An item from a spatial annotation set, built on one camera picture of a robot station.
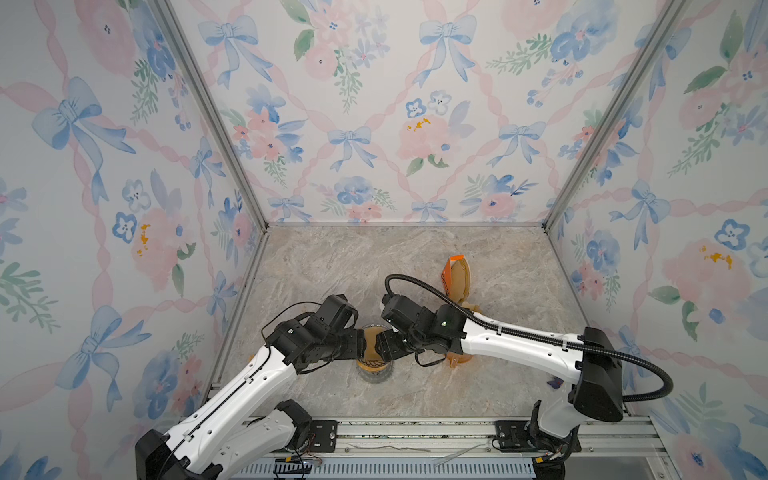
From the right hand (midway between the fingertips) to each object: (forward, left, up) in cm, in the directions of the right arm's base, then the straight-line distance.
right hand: (382, 344), depth 75 cm
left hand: (0, +6, +1) cm, 6 cm away
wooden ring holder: (-6, +2, +1) cm, 7 cm away
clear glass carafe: (-5, +2, -10) cm, 11 cm away
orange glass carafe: (0, -19, -7) cm, 21 cm away
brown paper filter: (-3, +2, 0) cm, 4 cm away
